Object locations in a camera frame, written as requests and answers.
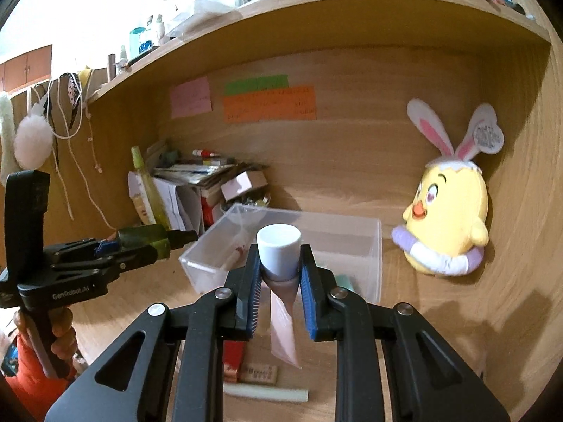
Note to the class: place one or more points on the red tea packet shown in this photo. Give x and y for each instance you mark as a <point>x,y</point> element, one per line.
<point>233,356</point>

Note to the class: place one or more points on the person's left forearm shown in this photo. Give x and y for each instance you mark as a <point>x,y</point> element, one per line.
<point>26,387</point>

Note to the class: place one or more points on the white folded paper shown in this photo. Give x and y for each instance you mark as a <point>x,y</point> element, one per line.
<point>176,202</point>

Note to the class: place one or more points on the yellow-green spray bottle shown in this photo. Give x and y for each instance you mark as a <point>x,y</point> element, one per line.
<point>151,193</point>

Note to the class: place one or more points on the white fluffy pom-pom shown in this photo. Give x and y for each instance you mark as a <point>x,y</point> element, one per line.
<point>33,140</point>

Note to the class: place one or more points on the red box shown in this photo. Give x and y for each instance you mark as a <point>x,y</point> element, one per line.
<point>209,211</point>

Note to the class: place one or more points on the brown wall cabinet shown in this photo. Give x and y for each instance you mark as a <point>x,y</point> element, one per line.
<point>26,66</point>

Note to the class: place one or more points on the patterned hanging pouch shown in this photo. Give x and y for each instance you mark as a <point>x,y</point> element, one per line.
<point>66,96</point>

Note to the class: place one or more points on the green sticky note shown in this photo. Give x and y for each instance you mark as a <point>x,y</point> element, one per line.
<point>255,84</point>

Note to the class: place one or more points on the stack of books and papers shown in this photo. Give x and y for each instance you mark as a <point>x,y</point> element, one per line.
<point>193,176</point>

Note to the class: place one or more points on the green glass bottle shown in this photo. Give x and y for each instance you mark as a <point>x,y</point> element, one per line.
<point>145,237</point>

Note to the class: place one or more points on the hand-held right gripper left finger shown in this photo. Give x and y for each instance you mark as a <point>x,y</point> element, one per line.
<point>248,299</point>

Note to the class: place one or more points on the orange sticky note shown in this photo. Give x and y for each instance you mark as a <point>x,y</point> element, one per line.
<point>268,105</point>

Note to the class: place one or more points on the white eraser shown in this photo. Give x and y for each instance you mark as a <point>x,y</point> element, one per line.
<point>259,373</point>

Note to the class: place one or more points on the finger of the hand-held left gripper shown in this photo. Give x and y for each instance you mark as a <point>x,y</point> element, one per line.
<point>132,260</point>
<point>107,246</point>

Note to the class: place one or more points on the small white cardboard box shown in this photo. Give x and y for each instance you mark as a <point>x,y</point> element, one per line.
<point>242,184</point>

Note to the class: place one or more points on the white bowl of nuts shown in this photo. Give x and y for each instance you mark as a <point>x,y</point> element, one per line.
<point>255,200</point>

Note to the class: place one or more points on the white and red tube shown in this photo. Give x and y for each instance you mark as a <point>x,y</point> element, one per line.
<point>235,257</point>

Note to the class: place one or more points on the clear plastic storage box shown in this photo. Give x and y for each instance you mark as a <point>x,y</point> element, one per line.
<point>352,246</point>

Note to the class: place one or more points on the wooden shelf board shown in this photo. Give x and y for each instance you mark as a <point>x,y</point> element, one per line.
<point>352,4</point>

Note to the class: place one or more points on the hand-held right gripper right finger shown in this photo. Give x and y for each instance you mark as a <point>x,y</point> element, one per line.
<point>310,303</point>

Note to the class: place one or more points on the yellow chick plush toy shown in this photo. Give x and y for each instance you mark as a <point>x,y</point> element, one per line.
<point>448,211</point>

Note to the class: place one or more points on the mint green tube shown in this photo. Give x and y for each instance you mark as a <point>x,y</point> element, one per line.
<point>264,392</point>

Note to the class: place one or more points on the person's left hand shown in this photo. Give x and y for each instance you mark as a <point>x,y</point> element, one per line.
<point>66,343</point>

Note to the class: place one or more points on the red and white marker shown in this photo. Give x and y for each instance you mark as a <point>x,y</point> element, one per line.
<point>206,154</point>

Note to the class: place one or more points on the pink sticky note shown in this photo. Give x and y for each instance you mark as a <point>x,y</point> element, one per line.
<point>191,96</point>

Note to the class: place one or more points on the pink tube with white cap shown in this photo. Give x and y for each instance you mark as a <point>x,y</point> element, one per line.
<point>279,250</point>

